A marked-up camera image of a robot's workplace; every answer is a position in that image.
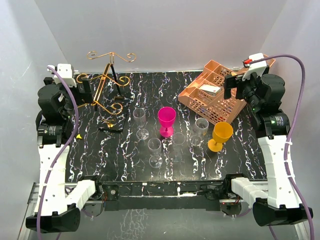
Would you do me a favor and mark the orange plastic wine glass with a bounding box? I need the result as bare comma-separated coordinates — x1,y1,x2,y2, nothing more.
208,121,234,153

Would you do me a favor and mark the clear wine glass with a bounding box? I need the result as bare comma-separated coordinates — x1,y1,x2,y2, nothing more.
189,117,209,147
147,138,163,169
172,132,186,163

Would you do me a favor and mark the pink plastic wine glass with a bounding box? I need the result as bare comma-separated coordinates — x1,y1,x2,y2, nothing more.
157,106,176,138

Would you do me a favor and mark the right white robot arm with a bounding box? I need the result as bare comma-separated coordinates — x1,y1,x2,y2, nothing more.
222,73,313,227

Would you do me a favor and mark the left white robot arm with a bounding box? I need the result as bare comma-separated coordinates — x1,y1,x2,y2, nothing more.
25,77,104,235

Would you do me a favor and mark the tall clear flute glass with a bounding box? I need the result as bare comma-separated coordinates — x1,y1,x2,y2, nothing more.
133,108,149,141

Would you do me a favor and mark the clear wine glass front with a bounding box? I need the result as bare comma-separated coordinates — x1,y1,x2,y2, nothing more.
147,138,163,169

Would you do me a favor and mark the small white box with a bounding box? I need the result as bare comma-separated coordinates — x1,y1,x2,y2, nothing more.
199,84,222,97

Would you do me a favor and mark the peach plastic organiser basket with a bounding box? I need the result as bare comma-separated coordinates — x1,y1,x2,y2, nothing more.
177,59,276,125

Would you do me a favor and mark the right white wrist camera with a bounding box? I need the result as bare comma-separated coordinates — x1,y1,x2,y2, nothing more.
242,53,267,82

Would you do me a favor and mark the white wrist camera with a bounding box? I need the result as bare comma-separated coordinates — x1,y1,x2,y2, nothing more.
54,63,77,88
242,53,267,82

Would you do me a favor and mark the gold wire wine glass rack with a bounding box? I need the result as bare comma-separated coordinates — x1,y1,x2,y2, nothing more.
76,50,137,133

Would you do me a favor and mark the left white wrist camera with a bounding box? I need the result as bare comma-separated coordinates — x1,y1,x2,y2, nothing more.
54,63,77,88

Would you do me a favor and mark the black base frame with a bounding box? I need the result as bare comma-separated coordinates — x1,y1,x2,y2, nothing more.
74,174,253,217

